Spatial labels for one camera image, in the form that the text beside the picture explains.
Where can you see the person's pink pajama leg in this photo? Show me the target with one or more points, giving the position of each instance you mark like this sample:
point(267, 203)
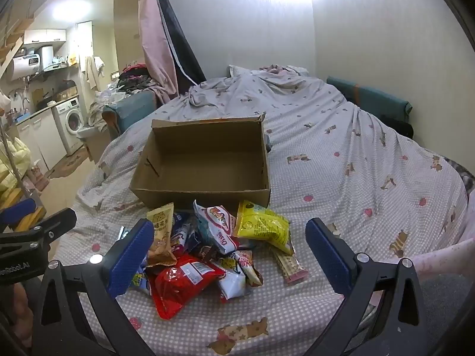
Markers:
point(445, 259)

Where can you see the white red teal snack packet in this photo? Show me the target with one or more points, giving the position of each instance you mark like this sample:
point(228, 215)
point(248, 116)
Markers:
point(219, 226)

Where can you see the yellow snack packet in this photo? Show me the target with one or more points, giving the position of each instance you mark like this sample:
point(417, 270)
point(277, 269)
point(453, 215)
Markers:
point(263, 226)

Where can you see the pink printed box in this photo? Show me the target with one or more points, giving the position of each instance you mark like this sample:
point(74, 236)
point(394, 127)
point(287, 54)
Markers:
point(37, 178)

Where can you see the wooden chair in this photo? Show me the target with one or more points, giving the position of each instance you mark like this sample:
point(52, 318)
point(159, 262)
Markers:
point(33, 217)

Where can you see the brown boxes on washer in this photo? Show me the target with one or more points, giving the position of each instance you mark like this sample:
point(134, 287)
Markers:
point(63, 94)

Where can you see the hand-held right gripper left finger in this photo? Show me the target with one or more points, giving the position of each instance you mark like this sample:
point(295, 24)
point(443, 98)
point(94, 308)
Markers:
point(130, 256)

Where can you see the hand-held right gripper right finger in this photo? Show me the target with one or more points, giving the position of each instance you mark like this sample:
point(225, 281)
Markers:
point(326, 252)

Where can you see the beige pink snack bar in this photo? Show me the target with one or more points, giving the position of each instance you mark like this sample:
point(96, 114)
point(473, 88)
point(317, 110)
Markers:
point(289, 267)

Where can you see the brown cardboard box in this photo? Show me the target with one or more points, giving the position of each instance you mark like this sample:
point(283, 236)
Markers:
point(207, 170)

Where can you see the white snack packet red edge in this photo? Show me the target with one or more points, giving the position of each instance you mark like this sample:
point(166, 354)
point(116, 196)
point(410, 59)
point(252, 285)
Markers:
point(232, 285)

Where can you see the wooden staircase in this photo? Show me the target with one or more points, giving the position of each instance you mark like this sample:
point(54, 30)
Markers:
point(13, 50)

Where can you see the dark clothes pile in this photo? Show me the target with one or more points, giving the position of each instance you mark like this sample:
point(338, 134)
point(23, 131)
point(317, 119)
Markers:
point(133, 78)

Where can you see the white washing machine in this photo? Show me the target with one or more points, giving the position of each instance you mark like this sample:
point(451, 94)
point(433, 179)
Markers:
point(72, 122)

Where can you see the white red striped snack packet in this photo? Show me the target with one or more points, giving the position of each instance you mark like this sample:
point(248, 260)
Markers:
point(246, 267)

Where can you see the white base cabinet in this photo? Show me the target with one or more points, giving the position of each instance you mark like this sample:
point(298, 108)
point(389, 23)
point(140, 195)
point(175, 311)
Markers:
point(37, 141)

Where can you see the dark curtain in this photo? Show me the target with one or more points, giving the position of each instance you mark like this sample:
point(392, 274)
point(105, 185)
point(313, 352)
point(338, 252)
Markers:
point(178, 44)

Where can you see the brown chocolate bar packet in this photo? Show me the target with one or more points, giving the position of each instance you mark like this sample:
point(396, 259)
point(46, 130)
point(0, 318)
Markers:
point(207, 254)

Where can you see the blue red white snack packet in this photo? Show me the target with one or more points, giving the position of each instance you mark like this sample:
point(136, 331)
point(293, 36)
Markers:
point(183, 233)

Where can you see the tan peanut snack packet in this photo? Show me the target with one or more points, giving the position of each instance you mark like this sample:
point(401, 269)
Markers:
point(161, 226)

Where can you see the white crumpled cloth pile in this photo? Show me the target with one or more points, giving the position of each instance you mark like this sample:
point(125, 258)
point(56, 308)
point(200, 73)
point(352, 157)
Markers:
point(104, 107)

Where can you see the white pillow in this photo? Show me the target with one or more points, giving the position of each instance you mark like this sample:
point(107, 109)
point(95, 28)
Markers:
point(241, 70)

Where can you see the grey patterned cloth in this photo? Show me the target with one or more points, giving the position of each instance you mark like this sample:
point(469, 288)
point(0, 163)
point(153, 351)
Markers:
point(462, 172)

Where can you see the brown floor rug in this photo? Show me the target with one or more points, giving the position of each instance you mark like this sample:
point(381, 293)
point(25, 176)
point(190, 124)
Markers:
point(68, 165)

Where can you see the blue white green snack packet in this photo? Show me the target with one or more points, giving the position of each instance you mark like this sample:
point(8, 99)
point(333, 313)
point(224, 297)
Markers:
point(141, 280)

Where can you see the white cylindrical appliance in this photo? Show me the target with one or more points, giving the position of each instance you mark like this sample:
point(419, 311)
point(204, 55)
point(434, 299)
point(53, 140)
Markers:
point(46, 57)

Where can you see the pink curtain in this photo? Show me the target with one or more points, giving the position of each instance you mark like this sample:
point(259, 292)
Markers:
point(156, 44)

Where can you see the black cloth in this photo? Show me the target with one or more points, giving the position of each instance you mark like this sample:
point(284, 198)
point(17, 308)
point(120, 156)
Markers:
point(402, 128)

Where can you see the small brown side table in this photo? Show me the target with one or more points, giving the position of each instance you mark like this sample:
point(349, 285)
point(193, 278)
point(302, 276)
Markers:
point(96, 144)

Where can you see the hanging beige towel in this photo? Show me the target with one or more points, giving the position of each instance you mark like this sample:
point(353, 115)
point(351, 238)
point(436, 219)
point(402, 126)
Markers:
point(92, 70)

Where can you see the white water heater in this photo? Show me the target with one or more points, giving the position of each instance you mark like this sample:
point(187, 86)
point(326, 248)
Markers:
point(22, 66)

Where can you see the white wall cabinet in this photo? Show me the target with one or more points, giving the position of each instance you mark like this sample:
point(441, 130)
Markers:
point(44, 36)

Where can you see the yellow cloth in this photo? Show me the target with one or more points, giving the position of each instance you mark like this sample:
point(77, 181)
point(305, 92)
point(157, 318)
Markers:
point(11, 163)

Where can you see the person's left hand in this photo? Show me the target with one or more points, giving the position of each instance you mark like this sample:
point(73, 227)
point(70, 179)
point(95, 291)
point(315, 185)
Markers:
point(24, 307)

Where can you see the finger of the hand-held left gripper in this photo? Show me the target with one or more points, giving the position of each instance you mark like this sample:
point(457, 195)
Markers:
point(52, 226)
point(18, 211)

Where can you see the teal fabric sofa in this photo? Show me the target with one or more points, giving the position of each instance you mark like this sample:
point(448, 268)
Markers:
point(130, 111)

